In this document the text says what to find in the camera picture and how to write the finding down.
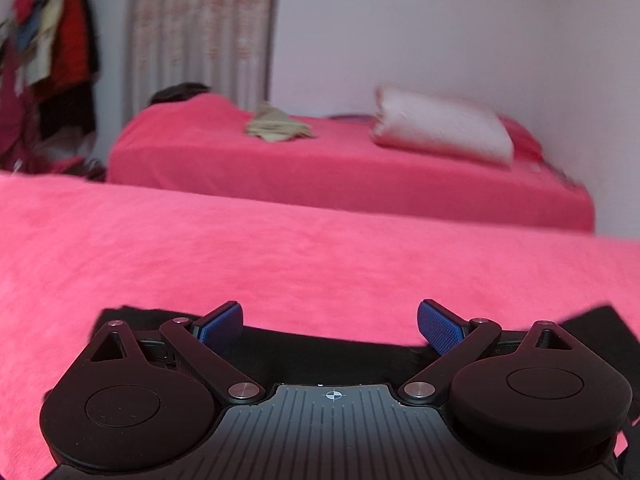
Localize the pink pillow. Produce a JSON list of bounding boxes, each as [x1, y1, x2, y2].
[[497, 116, 545, 160]]

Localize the floral lace curtain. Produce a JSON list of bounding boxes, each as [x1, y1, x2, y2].
[[124, 0, 279, 128]]

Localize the white pillow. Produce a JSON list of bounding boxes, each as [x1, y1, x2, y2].
[[370, 85, 516, 167]]

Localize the beige crumpled garment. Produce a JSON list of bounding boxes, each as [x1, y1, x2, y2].
[[243, 101, 317, 142]]

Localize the rack of hanging clothes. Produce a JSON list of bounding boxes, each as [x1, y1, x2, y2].
[[0, 0, 103, 173]]

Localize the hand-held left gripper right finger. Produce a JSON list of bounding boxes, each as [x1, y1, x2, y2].
[[398, 299, 577, 404]]

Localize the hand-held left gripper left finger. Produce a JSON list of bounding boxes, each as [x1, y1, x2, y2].
[[87, 301, 266, 405]]

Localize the dark crumpled garment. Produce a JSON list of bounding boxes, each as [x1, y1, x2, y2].
[[149, 82, 211, 107]]

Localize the bed with pink terry sheet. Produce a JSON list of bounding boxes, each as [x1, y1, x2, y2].
[[0, 171, 640, 478]]

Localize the black knit pants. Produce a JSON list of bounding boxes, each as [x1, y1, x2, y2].
[[92, 304, 633, 401]]

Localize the low bed with pink sheet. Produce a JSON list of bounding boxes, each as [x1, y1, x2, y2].
[[106, 93, 597, 234]]

